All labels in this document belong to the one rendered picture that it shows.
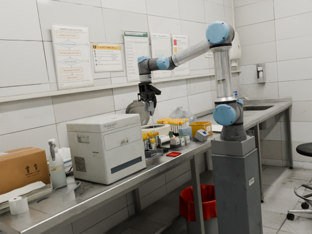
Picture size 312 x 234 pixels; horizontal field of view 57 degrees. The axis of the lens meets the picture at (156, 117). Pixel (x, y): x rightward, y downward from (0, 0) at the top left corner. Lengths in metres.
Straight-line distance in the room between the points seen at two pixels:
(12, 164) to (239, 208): 1.21
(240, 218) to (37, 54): 1.54
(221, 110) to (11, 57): 1.21
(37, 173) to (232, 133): 1.05
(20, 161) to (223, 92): 1.06
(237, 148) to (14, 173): 1.14
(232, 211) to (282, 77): 2.56
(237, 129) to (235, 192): 0.36
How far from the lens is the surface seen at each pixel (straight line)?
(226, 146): 1.69
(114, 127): 1.41
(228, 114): 1.53
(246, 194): 1.73
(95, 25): 2.26
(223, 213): 1.85
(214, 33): 1.55
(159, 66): 1.70
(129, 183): 1.45
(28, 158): 1.55
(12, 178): 1.54
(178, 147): 1.90
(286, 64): 4.04
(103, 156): 1.38
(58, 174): 1.50
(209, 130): 2.24
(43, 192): 1.46
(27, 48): 1.92
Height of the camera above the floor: 1.34
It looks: 7 degrees down
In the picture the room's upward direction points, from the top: 6 degrees counter-clockwise
